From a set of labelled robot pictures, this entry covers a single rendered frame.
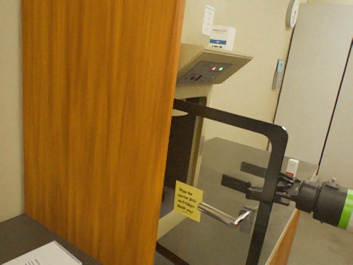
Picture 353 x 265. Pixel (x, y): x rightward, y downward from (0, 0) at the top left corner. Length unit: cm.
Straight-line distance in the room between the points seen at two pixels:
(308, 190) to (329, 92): 297
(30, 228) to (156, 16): 71
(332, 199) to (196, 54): 44
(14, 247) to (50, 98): 41
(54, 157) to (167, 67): 44
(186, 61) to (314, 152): 324
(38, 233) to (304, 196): 73
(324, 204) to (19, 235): 81
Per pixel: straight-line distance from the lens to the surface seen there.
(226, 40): 80
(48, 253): 84
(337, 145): 374
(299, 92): 372
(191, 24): 80
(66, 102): 79
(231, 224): 57
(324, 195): 74
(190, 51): 64
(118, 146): 67
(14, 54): 96
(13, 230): 101
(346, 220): 75
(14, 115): 99
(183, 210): 70
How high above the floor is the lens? 149
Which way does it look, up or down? 15 degrees down
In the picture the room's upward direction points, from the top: 7 degrees clockwise
